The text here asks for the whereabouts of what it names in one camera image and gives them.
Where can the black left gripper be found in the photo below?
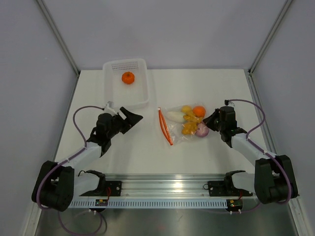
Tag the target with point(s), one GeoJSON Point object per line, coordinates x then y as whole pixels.
{"type": "Point", "coordinates": [131, 120]}

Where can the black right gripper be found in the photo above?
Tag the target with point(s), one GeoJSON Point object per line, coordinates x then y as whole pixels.
{"type": "Point", "coordinates": [208, 121]}

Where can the fake brown ginger root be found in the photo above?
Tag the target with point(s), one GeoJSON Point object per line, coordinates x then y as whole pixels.
{"type": "Point", "coordinates": [191, 123]}

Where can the clear zip top bag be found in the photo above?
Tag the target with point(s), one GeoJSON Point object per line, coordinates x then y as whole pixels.
{"type": "Point", "coordinates": [183, 123]}

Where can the fake orange pumpkin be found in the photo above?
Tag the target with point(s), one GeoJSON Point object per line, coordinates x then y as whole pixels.
{"type": "Point", "coordinates": [128, 78]}

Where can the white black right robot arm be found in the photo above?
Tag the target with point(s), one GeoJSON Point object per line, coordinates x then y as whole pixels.
{"type": "Point", "coordinates": [273, 180]}

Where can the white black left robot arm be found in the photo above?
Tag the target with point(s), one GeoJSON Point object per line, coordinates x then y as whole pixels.
{"type": "Point", "coordinates": [58, 182]}

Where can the fake purple onion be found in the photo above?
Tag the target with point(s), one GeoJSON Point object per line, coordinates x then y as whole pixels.
{"type": "Point", "coordinates": [202, 130]}

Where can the fake orange fruit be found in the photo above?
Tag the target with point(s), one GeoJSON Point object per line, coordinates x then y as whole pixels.
{"type": "Point", "coordinates": [199, 111]}

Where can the fake yellow lemon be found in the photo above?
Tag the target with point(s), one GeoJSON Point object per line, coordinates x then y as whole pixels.
{"type": "Point", "coordinates": [186, 109]}

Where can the fake white radish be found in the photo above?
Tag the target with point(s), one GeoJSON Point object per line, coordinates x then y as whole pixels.
{"type": "Point", "coordinates": [175, 116]}

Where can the white plastic perforated basket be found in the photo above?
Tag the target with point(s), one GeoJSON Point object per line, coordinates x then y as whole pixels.
{"type": "Point", "coordinates": [134, 96]}

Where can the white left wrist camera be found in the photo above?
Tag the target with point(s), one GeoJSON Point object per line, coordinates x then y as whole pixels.
{"type": "Point", "coordinates": [109, 105]}

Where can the aluminium mounting rail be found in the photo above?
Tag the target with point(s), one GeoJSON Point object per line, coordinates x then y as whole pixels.
{"type": "Point", "coordinates": [164, 186]}

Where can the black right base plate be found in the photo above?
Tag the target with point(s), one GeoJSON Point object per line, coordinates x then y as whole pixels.
{"type": "Point", "coordinates": [219, 189]}

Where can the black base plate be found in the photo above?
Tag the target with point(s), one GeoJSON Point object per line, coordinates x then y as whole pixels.
{"type": "Point", "coordinates": [105, 188]}
{"type": "Point", "coordinates": [219, 189]}

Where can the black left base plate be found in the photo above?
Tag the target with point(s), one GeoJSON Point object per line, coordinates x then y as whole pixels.
{"type": "Point", "coordinates": [105, 188]}

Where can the white slotted cable duct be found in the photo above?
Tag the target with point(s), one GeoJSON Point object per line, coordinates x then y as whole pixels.
{"type": "Point", "coordinates": [116, 203]}

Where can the aluminium frame post left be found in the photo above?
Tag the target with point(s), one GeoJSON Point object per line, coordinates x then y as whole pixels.
{"type": "Point", "coordinates": [43, 8]}

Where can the aluminium frame post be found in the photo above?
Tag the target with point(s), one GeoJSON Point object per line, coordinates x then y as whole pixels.
{"type": "Point", "coordinates": [43, 8]}
{"type": "Point", "coordinates": [270, 35]}

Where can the aluminium frame post right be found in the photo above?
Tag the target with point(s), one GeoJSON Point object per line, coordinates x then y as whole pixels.
{"type": "Point", "coordinates": [270, 35]}

